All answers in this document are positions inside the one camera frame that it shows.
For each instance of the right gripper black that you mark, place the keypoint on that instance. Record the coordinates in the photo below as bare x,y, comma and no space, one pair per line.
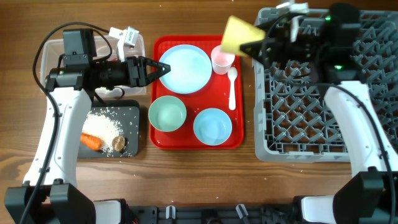
280,43

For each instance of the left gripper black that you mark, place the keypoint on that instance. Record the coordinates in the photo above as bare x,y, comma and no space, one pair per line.
138,76

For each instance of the yellow plastic cup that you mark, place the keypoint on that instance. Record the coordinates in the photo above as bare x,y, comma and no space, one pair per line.
237,32

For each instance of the pink plastic cup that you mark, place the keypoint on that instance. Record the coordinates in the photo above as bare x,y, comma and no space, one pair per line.
221,61

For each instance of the green bowl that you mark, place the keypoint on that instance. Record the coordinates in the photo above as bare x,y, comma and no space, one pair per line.
167,113

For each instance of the light blue bowl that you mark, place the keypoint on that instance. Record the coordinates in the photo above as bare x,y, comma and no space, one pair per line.
212,127

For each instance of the white rice pile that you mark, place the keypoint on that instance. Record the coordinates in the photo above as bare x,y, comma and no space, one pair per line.
108,122

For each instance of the brown mushroom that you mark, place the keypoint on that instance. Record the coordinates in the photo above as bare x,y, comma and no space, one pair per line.
119,143

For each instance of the orange carrot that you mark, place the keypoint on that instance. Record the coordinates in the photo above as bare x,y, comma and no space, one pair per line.
92,142

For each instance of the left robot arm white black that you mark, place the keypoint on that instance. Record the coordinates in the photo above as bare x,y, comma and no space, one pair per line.
49,193

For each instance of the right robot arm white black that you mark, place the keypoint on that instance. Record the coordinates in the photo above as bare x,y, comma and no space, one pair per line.
371,194

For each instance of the black waste tray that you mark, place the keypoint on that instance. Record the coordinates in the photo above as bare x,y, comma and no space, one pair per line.
86,153

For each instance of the grey dishwasher rack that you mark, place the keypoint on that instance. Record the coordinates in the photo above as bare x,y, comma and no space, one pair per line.
292,124

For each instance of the light blue plate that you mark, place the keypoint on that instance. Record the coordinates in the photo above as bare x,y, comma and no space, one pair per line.
190,69

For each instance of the white plastic spoon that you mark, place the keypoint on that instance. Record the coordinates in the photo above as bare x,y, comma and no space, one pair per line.
232,76

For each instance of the red plastic tray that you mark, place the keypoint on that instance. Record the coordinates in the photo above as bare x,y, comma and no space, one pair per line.
215,94

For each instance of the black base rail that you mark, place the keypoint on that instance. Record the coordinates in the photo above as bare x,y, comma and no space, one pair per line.
265,214

